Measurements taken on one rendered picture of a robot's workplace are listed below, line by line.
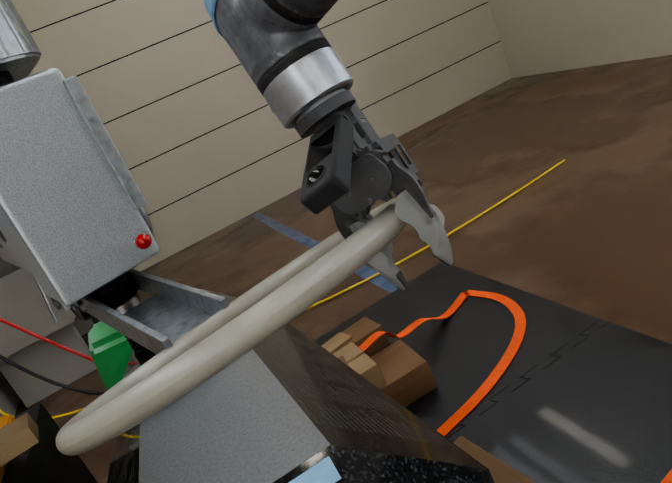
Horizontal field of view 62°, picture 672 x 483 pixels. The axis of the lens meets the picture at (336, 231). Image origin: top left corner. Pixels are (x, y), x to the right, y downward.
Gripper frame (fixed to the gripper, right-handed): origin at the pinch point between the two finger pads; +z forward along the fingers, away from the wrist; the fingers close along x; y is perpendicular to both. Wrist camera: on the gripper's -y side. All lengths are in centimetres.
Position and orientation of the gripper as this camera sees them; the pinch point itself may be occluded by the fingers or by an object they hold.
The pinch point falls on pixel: (420, 269)
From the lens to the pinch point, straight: 60.0
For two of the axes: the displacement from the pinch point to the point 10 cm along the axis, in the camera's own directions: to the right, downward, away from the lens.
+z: 5.6, 8.3, 0.3
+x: -7.3, 4.8, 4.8
